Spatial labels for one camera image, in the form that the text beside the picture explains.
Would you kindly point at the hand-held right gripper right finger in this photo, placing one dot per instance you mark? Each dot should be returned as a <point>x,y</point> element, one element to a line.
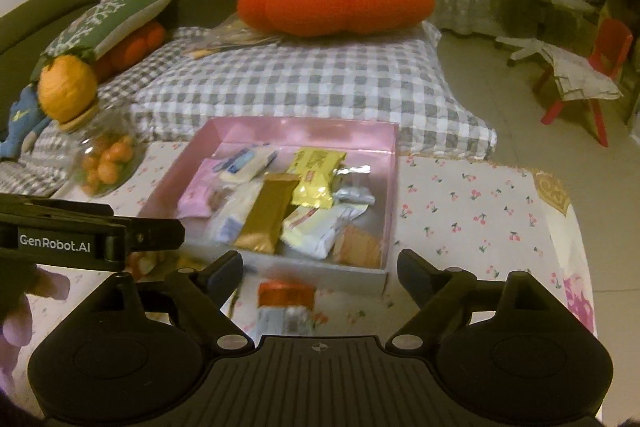
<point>407,267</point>

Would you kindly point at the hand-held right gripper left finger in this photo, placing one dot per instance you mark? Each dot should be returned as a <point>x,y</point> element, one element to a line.
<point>231,266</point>

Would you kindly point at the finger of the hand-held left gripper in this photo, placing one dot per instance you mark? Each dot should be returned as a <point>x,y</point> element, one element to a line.
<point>155,234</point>

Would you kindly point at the clear packet of crackers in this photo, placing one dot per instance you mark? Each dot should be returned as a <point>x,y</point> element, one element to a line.
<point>357,247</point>

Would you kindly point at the clear white snack packet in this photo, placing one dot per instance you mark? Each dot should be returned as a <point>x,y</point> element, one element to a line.
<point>232,212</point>

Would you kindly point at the pink snack packet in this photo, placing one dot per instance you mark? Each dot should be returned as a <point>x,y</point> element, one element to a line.
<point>197,192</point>

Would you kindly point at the gold snack packet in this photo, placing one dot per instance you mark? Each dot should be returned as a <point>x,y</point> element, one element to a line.
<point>265,212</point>

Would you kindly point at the orange and white snack packet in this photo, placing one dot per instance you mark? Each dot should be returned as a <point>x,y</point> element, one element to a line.
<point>285,307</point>

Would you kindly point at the pink cardboard box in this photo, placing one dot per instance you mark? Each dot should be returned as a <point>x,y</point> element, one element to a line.
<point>385,187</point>

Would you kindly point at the silver foil snack packet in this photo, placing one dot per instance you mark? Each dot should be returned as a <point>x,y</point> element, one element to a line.
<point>352,197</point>

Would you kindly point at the cream snack packet red label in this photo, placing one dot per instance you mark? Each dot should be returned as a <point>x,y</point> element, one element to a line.
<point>315,227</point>

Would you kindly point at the white and blue snack packet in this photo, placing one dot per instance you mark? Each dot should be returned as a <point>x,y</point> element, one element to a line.
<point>247,164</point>

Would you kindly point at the yellow snack packet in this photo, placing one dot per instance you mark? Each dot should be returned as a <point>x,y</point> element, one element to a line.
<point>315,179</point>

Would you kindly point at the person's left hand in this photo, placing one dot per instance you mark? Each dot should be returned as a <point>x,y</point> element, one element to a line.
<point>15,322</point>

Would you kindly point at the red and white candy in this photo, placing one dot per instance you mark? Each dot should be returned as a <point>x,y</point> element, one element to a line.
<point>145,264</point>

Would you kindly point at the grey checked blanket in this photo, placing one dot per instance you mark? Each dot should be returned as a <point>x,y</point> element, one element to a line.
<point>35,167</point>

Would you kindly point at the glass jar of orange candies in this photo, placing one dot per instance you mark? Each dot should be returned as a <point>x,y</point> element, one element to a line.
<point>107,157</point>

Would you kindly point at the blue plush toy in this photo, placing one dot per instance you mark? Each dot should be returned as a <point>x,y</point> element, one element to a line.
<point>20,122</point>

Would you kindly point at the yellow plush toy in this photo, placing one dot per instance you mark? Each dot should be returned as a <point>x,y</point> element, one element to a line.
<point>67,89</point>

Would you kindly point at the small orange plush toy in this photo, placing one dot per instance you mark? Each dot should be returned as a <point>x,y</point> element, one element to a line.
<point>132,47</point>

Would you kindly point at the grey checked pillow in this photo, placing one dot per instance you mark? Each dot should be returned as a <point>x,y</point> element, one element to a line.
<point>310,92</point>

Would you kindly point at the clear plastic bag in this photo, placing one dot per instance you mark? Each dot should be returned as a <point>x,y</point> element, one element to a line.
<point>230,37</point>

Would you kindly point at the green patterned cushion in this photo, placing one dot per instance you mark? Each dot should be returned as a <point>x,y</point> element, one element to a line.
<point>110,19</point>

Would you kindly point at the dark green sofa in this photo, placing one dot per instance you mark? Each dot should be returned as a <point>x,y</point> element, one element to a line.
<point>30,22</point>

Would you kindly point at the crumpled white cloth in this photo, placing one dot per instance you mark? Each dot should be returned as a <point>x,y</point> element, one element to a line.
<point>580,74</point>

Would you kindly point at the red plastic chair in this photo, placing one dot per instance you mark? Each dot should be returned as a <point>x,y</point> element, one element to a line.
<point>607,52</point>

